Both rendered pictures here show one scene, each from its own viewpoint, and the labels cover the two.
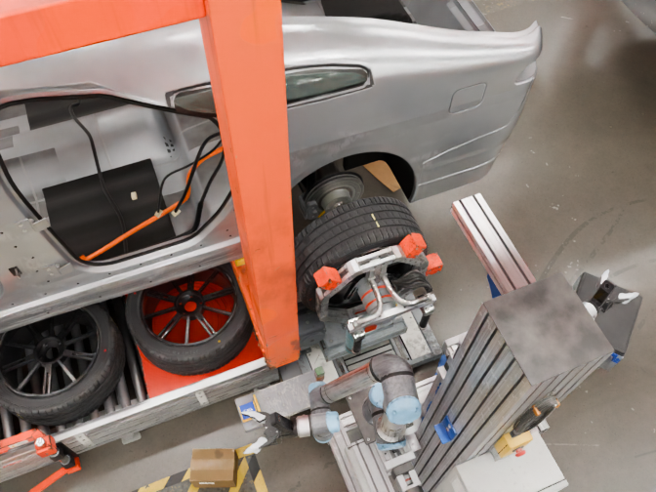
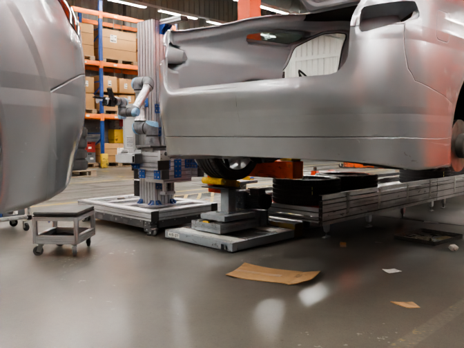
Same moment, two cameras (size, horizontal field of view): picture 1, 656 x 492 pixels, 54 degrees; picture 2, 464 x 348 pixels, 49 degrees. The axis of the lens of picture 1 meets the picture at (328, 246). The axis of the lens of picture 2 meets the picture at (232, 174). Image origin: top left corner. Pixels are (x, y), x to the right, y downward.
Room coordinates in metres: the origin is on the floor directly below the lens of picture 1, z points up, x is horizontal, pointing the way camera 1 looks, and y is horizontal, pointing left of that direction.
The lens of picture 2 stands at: (5.79, -1.87, 0.91)
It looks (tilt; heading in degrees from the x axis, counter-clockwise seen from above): 4 degrees down; 157
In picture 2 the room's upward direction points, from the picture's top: straight up
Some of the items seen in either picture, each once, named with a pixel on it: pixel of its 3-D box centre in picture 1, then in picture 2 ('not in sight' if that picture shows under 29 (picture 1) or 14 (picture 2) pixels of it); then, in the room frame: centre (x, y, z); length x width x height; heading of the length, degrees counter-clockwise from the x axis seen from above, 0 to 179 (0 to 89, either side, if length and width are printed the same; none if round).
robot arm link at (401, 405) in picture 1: (394, 416); not in sight; (0.70, -0.27, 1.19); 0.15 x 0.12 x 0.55; 10
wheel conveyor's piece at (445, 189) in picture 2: not in sight; (420, 188); (0.40, 3.14, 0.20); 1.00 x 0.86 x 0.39; 113
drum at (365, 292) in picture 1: (377, 299); not in sight; (1.34, -0.24, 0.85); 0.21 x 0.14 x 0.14; 23
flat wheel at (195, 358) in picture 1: (191, 310); (306, 189); (1.47, 0.72, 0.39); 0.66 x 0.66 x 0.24
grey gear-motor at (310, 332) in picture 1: (299, 312); (256, 206); (1.54, 0.15, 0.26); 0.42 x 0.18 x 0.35; 23
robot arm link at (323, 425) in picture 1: (324, 423); not in sight; (0.65, -0.01, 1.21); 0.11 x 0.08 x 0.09; 100
